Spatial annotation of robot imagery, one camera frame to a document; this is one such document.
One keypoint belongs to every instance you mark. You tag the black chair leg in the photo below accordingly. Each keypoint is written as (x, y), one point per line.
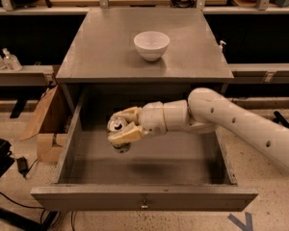
(279, 118)

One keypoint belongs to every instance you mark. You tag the metal drawer knob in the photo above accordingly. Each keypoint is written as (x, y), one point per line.
(144, 205)

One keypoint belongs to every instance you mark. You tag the grey wooden cabinet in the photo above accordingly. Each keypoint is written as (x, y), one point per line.
(103, 50)

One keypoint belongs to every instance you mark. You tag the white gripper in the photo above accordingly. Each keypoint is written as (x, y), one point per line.
(151, 117)

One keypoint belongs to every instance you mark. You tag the grey open top drawer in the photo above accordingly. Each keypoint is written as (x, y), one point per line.
(174, 172)

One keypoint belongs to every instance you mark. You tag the brown cardboard box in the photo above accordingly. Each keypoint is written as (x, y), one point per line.
(48, 124)

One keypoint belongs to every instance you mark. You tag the small white pump bottle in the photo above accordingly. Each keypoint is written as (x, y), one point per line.
(222, 45)

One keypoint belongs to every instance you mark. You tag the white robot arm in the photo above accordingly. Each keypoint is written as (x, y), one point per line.
(203, 111)

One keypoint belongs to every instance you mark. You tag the white ceramic bowl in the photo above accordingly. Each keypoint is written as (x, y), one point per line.
(151, 45)

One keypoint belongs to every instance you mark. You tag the black power adapter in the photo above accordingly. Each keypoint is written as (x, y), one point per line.
(22, 165)

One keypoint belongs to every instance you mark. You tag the clear sanitizer bottle right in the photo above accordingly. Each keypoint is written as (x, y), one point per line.
(11, 61)

